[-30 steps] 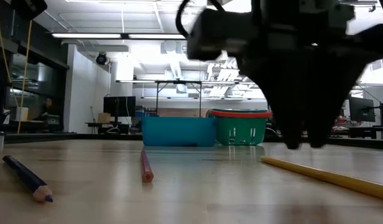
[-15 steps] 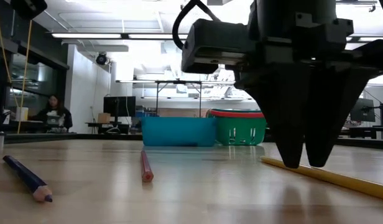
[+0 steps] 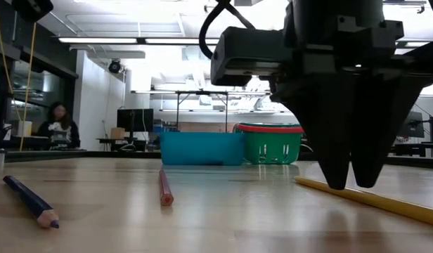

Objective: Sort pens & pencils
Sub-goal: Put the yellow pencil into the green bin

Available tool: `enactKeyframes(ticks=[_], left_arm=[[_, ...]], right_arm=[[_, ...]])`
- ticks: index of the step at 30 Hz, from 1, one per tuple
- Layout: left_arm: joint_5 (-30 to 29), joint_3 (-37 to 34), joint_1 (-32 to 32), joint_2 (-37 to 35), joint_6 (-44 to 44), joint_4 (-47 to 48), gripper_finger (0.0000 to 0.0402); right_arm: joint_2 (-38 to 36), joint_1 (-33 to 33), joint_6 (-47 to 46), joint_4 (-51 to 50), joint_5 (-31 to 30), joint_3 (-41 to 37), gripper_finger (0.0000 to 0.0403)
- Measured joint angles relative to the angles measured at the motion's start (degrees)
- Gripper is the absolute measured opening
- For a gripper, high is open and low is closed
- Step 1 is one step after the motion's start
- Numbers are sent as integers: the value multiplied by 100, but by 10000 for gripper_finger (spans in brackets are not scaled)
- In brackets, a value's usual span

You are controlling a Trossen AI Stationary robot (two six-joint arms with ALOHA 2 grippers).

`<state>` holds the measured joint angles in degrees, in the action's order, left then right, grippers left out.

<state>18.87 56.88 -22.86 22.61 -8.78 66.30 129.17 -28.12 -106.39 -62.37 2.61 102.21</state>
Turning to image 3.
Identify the green basket with orange rim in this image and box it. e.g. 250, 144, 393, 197
236, 122, 305, 165

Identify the round black ceiling lamp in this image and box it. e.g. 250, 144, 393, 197
108, 58, 123, 74

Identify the yellow cable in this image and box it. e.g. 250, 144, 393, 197
0, 0, 38, 152

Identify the white bucket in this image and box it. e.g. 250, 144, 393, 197
18, 120, 33, 137

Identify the dark blue pencil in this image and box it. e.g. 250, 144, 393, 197
2, 174, 60, 229

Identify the red pencil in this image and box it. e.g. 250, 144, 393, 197
158, 169, 175, 207

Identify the blue plastic bin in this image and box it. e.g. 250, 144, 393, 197
159, 131, 245, 167

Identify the cardboard box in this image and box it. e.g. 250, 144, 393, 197
110, 126, 127, 140

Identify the person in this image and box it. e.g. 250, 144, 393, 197
36, 101, 82, 150

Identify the yellow pencil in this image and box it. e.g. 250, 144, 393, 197
294, 176, 433, 228

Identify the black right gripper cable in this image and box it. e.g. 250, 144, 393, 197
198, 0, 256, 60

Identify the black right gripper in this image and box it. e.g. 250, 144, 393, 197
209, 15, 433, 190

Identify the overhead light bar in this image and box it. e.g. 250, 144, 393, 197
57, 36, 221, 46

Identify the black aluminium table frame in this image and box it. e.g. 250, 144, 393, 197
0, 149, 433, 170

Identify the tall black table frame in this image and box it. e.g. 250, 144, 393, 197
174, 90, 270, 133

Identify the black computer monitor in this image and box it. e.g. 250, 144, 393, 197
397, 111, 425, 138
117, 108, 155, 142

